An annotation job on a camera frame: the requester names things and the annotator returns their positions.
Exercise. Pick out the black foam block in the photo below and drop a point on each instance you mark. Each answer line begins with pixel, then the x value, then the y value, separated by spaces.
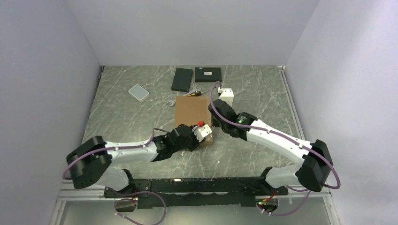
pixel 182 80

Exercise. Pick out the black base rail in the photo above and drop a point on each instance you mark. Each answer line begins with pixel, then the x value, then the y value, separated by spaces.
pixel 243 191

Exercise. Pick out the black box with label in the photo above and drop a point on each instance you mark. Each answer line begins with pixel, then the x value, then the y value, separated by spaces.
pixel 208 74

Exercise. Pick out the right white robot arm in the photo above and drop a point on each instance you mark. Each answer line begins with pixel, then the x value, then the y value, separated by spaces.
pixel 312 162

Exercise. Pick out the brown cardboard express box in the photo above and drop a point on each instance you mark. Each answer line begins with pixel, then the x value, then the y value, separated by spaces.
pixel 191 110

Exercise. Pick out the aluminium frame rail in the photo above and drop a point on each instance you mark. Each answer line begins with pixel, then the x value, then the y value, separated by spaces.
pixel 291 103

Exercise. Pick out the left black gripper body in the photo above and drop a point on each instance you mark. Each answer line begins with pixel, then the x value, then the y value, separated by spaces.
pixel 193 142

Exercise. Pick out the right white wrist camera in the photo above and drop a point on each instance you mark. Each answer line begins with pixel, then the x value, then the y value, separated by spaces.
pixel 226 95

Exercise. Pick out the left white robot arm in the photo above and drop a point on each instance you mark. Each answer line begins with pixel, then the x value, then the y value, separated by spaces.
pixel 93 162

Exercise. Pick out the yellow black screwdriver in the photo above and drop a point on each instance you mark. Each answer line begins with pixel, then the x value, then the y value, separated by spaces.
pixel 197 93

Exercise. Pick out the silver open-end wrench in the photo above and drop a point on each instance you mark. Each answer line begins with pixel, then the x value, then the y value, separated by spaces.
pixel 195 88

